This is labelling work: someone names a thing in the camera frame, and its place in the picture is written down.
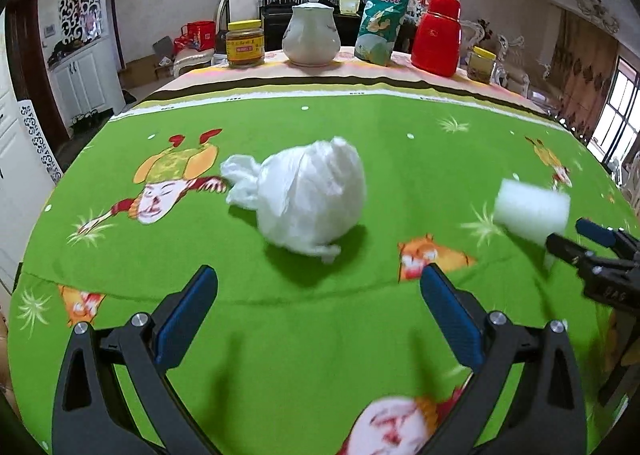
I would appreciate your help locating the red thermos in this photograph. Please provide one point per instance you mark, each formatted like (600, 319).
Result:
(436, 37)

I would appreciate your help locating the white low cabinet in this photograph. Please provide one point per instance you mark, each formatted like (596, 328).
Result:
(87, 80)

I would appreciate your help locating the white glass-door cabinet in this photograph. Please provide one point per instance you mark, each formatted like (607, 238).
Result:
(10, 160)

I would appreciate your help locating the large amber jar yellow lid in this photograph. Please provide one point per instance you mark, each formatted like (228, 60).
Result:
(245, 45)

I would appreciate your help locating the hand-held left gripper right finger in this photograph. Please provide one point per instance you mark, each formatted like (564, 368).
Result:
(450, 320)

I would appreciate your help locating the black piano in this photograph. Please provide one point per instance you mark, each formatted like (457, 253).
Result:
(275, 27)

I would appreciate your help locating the dark wooden door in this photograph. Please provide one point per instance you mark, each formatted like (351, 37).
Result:
(32, 60)

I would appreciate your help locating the wall control panel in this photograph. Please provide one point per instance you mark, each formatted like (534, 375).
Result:
(50, 29)

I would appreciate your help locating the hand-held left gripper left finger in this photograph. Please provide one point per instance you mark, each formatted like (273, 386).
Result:
(187, 315)

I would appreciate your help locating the white plastic bag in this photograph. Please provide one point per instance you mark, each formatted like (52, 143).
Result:
(310, 195)

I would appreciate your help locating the white ceramic teapot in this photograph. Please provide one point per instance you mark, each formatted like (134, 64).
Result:
(311, 35)

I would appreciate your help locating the brown patterned curtain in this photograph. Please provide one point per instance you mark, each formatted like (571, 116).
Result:
(585, 75)

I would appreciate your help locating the white carved side panel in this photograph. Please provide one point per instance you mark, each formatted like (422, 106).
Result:
(40, 140)

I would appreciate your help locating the green printed tablecloth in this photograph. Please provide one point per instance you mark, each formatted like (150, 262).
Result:
(310, 335)

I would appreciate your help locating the window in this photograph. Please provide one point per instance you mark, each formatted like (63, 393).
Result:
(622, 110)

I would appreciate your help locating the small glass jar yellow lid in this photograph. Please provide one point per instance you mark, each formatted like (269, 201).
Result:
(481, 66)

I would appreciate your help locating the green snack bag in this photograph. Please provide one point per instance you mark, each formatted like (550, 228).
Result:
(381, 25)

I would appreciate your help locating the chandelier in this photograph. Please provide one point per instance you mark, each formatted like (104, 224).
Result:
(597, 10)

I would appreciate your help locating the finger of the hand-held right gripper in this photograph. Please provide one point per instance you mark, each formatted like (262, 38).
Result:
(597, 230)
(570, 252)

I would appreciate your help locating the red gift box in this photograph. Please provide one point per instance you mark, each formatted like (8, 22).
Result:
(197, 37)

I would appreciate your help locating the cream carved sofa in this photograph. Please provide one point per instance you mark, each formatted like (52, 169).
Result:
(510, 60)

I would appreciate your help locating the white foam block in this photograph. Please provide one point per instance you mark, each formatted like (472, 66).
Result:
(532, 207)

